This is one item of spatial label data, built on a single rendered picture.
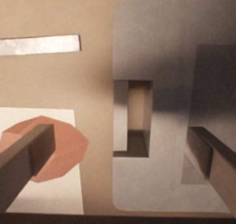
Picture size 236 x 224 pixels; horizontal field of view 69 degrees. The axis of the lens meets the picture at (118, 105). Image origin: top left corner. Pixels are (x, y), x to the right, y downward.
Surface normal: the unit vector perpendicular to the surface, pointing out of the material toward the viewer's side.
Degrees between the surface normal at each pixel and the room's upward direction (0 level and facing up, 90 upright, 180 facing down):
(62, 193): 0
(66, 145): 42
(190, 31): 0
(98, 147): 0
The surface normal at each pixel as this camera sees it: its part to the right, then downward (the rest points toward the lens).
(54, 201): -0.02, 0.25
